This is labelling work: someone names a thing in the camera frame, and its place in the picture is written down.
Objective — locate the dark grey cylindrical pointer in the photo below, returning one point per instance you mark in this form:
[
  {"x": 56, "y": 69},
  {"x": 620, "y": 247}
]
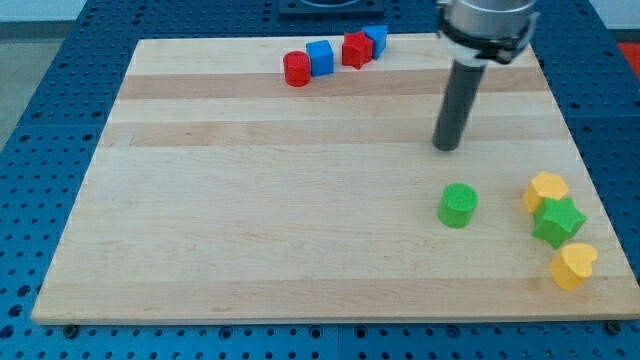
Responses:
[{"x": 459, "y": 96}]

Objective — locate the blue triangle block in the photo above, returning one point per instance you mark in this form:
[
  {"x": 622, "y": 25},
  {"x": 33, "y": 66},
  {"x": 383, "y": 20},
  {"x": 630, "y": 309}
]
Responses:
[{"x": 378, "y": 35}]

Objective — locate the yellow heart block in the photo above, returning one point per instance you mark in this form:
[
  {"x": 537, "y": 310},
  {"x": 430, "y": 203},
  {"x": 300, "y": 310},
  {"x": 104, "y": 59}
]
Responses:
[{"x": 572, "y": 266}]

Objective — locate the light wooden board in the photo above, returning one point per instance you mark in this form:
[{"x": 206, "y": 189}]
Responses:
[{"x": 218, "y": 194}]

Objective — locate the green star block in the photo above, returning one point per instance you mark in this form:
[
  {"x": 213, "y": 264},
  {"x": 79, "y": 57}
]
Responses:
[{"x": 557, "y": 220}]

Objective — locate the yellow hexagon block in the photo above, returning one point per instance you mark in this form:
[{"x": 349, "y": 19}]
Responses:
[{"x": 543, "y": 185}]

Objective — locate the green cylinder block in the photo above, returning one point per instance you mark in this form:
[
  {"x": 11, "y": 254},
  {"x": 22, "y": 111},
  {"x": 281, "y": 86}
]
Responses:
[{"x": 457, "y": 205}]

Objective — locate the blue cube block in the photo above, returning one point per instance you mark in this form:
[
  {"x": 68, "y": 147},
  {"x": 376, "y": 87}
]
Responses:
[{"x": 321, "y": 57}]

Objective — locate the red cylinder block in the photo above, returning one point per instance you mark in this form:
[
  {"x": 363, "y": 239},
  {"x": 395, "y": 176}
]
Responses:
[{"x": 297, "y": 68}]

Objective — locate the red star block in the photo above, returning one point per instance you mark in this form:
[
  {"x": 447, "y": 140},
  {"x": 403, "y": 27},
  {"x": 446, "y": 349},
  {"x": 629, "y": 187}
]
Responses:
[{"x": 357, "y": 49}]

